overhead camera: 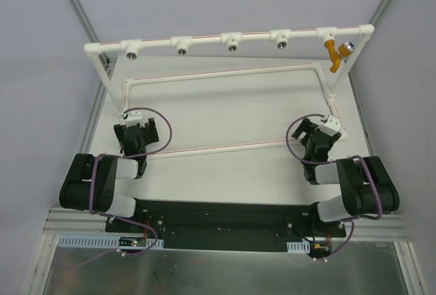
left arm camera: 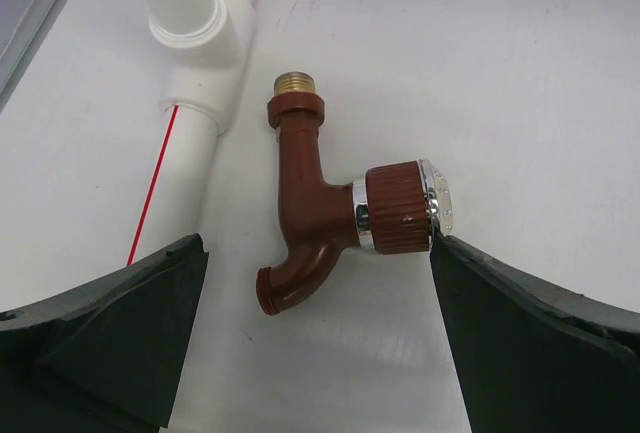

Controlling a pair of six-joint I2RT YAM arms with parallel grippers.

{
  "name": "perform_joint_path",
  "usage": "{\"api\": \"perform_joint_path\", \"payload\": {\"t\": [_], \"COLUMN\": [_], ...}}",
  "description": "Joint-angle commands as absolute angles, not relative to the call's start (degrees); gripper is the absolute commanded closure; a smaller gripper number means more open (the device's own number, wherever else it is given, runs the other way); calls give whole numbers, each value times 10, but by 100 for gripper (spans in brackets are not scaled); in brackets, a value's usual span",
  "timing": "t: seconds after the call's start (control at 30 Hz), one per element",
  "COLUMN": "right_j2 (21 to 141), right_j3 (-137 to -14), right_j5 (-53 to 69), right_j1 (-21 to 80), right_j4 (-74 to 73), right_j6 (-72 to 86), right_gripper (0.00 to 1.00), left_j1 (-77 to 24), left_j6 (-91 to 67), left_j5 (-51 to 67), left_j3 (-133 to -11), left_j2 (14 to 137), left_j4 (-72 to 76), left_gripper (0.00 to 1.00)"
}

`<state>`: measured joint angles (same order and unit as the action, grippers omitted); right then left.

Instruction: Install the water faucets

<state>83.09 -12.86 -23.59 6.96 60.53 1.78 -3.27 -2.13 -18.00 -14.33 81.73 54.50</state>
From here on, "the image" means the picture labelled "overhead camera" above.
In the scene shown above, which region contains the white PVC pipe frame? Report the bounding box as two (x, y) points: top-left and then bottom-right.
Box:
(84, 24), (374, 166)

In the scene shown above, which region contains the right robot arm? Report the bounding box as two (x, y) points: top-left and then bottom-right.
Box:
(285, 114), (400, 237)

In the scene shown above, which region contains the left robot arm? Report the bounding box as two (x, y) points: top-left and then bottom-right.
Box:
(59, 118), (159, 233)

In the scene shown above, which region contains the yellow water faucet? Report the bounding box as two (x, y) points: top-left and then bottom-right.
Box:
(324, 40), (355, 73)

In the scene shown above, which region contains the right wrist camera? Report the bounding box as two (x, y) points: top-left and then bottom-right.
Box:
(319, 114), (341, 134)

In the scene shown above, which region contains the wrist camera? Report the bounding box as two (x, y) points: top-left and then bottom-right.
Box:
(319, 114), (341, 134)
(121, 110), (142, 121)

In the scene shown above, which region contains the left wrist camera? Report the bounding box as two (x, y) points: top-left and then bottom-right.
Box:
(121, 110), (142, 121)

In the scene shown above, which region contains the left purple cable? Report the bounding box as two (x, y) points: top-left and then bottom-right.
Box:
(89, 108), (173, 215)

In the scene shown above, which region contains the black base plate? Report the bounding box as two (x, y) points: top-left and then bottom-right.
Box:
(105, 200), (345, 252)

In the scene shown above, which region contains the right white cable duct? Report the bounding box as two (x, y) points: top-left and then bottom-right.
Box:
(286, 240), (311, 254)

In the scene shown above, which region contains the white cable duct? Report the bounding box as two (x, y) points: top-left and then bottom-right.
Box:
(58, 235), (164, 251)
(286, 240), (311, 254)

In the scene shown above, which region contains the left white cable duct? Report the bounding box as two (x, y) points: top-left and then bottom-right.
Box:
(58, 235), (164, 251)

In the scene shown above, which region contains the aluminium profile rail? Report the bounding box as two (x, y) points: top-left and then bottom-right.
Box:
(43, 207), (113, 234)

